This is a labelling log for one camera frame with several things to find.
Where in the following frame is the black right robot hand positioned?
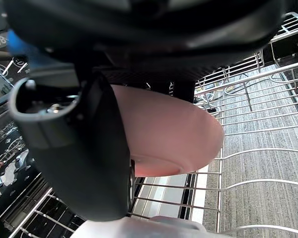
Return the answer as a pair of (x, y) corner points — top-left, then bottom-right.
(2, 0), (286, 222)

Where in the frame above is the black dishwasher with control panel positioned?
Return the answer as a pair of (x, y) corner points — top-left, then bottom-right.
(0, 0), (86, 238)

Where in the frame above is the pink cup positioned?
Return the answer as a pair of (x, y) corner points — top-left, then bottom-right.
(110, 83), (225, 178)

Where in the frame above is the silver wire dishwasher rack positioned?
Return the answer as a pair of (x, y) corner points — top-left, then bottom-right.
(4, 11), (298, 238)

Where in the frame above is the white dish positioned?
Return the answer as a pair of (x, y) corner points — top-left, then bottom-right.
(75, 215), (211, 238)

